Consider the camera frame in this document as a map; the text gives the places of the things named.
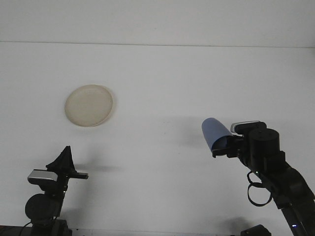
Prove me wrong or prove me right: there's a pale blue cup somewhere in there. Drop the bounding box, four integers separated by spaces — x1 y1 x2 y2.
201 118 234 151

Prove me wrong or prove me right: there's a pale round plate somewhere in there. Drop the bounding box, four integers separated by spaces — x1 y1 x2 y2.
64 84 117 128

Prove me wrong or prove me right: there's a dark base platform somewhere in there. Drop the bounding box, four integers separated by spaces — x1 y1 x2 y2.
0 224 32 236

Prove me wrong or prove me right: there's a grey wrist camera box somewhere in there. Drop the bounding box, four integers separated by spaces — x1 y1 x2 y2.
27 169 59 184
230 120 267 135

